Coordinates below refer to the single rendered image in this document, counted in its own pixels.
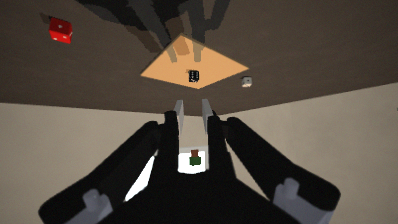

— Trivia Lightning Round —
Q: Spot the orange flat mat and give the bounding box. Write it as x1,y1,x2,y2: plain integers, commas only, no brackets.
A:
141,33,249,89

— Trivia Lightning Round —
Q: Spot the red die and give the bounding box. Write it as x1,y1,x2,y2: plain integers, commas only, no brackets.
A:
49,18,72,44

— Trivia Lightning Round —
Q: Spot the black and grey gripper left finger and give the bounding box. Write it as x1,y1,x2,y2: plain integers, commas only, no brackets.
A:
38,100,184,224

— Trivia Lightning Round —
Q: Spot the black die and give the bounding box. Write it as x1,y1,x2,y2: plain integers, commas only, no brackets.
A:
189,71,199,83

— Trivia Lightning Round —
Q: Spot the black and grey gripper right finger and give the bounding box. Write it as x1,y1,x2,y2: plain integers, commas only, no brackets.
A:
202,99,341,224

